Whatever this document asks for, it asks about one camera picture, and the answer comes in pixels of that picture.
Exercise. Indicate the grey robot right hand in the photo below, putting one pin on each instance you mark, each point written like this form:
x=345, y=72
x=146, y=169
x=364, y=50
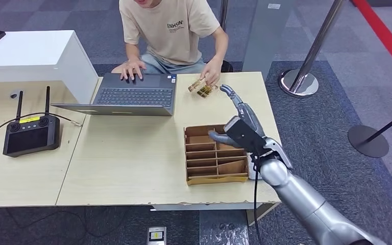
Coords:
x=250, y=116

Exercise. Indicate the person's left hand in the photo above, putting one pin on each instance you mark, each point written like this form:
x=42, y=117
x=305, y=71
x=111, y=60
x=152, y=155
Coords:
x=213, y=71

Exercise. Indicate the person's right hand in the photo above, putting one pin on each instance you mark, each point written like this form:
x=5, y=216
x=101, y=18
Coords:
x=133, y=67

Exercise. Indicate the gold patterned card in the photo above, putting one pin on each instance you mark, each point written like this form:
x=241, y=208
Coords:
x=196, y=85
x=207, y=92

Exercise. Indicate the brown wooden compartment tray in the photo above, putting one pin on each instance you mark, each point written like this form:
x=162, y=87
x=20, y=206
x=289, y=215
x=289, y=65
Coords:
x=201, y=148

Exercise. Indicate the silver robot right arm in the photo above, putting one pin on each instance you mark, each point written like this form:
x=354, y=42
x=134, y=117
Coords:
x=304, y=199

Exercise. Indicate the person's right forearm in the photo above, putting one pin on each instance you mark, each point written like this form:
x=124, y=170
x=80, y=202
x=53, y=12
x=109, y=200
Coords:
x=133, y=52

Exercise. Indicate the person's left forearm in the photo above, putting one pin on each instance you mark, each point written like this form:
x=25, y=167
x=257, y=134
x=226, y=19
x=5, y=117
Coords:
x=220, y=45

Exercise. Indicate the person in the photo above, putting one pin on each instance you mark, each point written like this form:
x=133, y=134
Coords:
x=172, y=37

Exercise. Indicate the grey open laptop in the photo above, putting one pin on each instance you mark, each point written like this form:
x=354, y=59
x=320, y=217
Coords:
x=135, y=97

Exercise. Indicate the white desk underframe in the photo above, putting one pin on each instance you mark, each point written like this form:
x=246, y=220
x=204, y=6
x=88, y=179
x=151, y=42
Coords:
x=250, y=214

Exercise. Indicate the white counter box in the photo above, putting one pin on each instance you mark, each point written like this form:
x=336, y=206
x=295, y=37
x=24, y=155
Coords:
x=30, y=49

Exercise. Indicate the plastic film covered base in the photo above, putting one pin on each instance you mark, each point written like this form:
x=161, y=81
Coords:
x=223, y=233

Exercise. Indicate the black remote controller with antennas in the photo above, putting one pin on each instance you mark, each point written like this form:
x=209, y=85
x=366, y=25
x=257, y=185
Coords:
x=28, y=138

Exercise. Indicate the steel floor socket plate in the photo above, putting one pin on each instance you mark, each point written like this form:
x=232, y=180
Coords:
x=156, y=235

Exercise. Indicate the red barrier belt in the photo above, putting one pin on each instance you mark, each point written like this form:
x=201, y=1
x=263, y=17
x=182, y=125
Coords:
x=385, y=35

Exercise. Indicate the black white wrist camera box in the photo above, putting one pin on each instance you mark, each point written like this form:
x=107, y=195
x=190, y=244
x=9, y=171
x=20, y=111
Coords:
x=245, y=135

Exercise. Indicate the chrome stanchion post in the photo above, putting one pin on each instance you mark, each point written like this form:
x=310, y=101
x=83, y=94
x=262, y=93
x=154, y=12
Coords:
x=299, y=83

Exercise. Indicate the black stanchion post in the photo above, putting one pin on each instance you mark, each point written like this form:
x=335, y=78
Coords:
x=368, y=141

